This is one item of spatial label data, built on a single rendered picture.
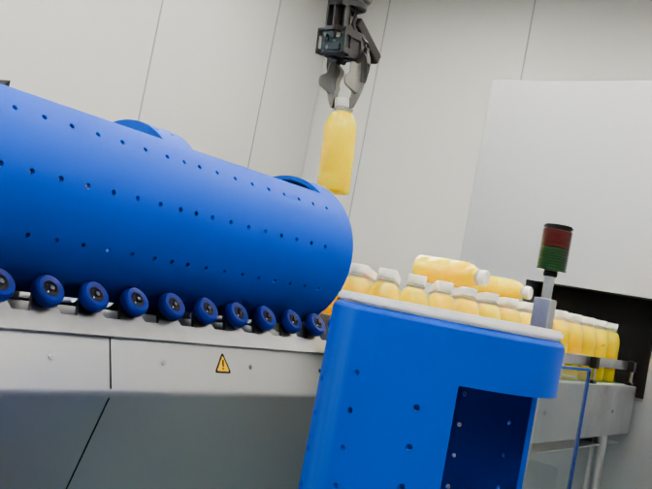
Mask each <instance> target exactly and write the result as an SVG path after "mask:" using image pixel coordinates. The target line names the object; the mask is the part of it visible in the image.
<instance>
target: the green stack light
mask: <svg viewBox="0 0 652 489"><path fill-rule="evenodd" d="M569 257H570V251H569V250H566V249H563V248H559V247H553V246H544V245H541V246H540V247H539V253H538V261H537V266H536V268H537V269H539V270H543V271H544V270H547V271H553V272H557V273H559V274H565V273H566V272H567V266H568V262H569Z"/></svg>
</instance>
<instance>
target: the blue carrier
mask: <svg viewBox="0 0 652 489"><path fill-rule="evenodd" d="M29 171H31V173H30V172H29ZM352 254H353V237H352V230H351V225H350V222H349V219H348V216H347V214H346V211H345V209H344V208H343V206H342V204H341V202H340V201H339V200H338V199H337V197H336V196H335V195H334V194H333V193H331V192H330V191H329V190H327V189H326V188H324V187H323V186H321V185H318V184H316V183H313V182H310V181H307V180H305V179H300V178H297V177H293V176H276V177H271V176H268V175H265V174H262V173H259V172H256V171H253V170H250V169H248V168H245V167H243V166H240V165H237V164H234V163H231V162H228V161H225V160H222V159H219V158H216V157H213V156H210V155H208V154H205V153H203V152H200V151H197V150H194V149H193V148H192V147H191V146H190V144H189V143H188V142H187V141H185V140H184V139H183V138H182V137H180V136H178V135H177V134H174V133H172V132H169V131H166V130H164V129H161V128H158V127H155V126H152V125H149V124H147V123H144V122H141V121H139V120H134V119H122V120H117V121H114V122H111V121H109V120H106V119H104V118H101V117H98V116H95V115H92V114H87V113H84V112H81V111H78V110H76V109H73V108H70V107H67V106H64V105H61V104H58V103H55V102H52V101H50V100H47V99H44V98H42V97H39V96H36V95H33V94H30V93H27V92H24V91H21V90H18V89H15V88H12V87H9V86H7V85H5V84H2V83H0V269H3V270H5V271H6V272H8V273H9V274H10V275H11V276H12V278H13V279H14V281H15V284H16V291H20V292H29V293H31V290H30V288H31V284H32V282H33V280H34V279H35V278H37V277H38V276H42V275H50V276H52V277H55V278H56V279H58V280H59V282H60V283H61V284H62V286H63V288H64V291H65V296H64V297H68V298H77V299H78V290H79V288H80V287H81V286H82V285H83V284H84V283H85V282H88V281H95V282H98V283H99V284H101V285H102V286H103V287H104V288H105V290H106V291H107V293H108V295H109V303H117V304H119V303H120V301H119V297H120V294H121V292H122V291H124V290H125V289H126V288H128V287H136V288H138V289H140V290H141V291H142V292H143V293H144V294H145V295H146V296H147V300H148V307H149V308H158V300H159V298H160V297H161V296H162V295H163V294H165V293H168V292H171V293H174V294H176V295H177V296H179V297H180V298H181V300H182V302H183V304H184V307H185V311H188V312H192V311H193V309H192V306H193V304H194V302H195V301H196V300H198V299H199V298H202V297H205V298H208V299H210V300H211V301H212V302H213V303H214V304H215V306H216V308H217V312H218V315H220V316H223V315H224V309H225V307H226V306H227V305H228V304H230V303H231V302H237V303H239V304H241V305H242V306H243V307H244V308H245V310H246V312H247V315H248V319H252V318H253V313H254V311H255V309H257V308H258V307H260V306H265V307H267V308H269V309H270V310H271V311H272V312H273V314H274V315H275V318H276V323H279V322H280V315H281V314H282V313H283V312H284V311H285V310H293V311H295V312H296V313H297V314H298V316H299V317H300V319H301V322H303V321H305V318H306V316H307V315H309V314H310V313H316V314H320V313H321V312H323V311H324V310H325V309H327V308H328V307H329V306H330V305H331V304H332V302H333V301H334V300H335V299H336V297H337V296H338V295H339V291H340V292H341V290H342V287H343V285H344V283H345V281H346V279H347V276H348V273H349V270H350V266H351V261H352Z"/></svg>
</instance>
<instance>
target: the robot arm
mask: <svg viewBox="0 0 652 489"><path fill-rule="evenodd" d="M371 4H372V0H328V6H327V14H326V22H325V27H320V28H318V31H317V40H316V49H315V53H317V54H319V55H321V56H323V55H324V57H326V58H327V64H326V67H327V73H326V74H323V75H321V76H320V77H319V80H318V83H319V85H320V86H321V87H322V88H323V89H324V90H325V91H326V92H327V96H328V102H329V105H330V108H332V109H333V108H334V107H335V98H337V97H338V95H339V92H340V90H341V89H340V83H341V80H342V78H343V75H344V70H343V69H342V67H341V66H340V65H341V64H342V65H345V64H346V62H350V64H349V72H348V73H347V74H345V75H344V78H343V80H344V84H345V85H346V86H347V87H348V88H349V89H350V90H351V95H350V98H349V108H350V109H353V108H354V106H355V104H356V103H357V101H358V99H359V97H360V95H361V93H362V90H363V88H364V84H365V83H366V81H367V77H368V74H369V72H370V68H371V64H377V63H378V61H379V59H380V57H381V55H380V53H379V51H378V49H377V47H376V45H375V42H374V40H373V38H372V36H371V34H370V32H369V30H368V29H367V27H366V25H365V23H364V21H363V19H362V18H358V15H361V14H364V13H365V12H366V11H367V6H369V5H371ZM319 36H321V37H322V40H321V49H319V48H318V43H319Z"/></svg>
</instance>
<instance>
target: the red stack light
mask: <svg viewBox="0 0 652 489"><path fill-rule="evenodd" d="M572 235H573V232H571V231H567V230H562V229H557V228H543V229H542V235H541V242H540V245H544V246H553V247H559V248H563V249H566V250H571V241H572Z"/></svg>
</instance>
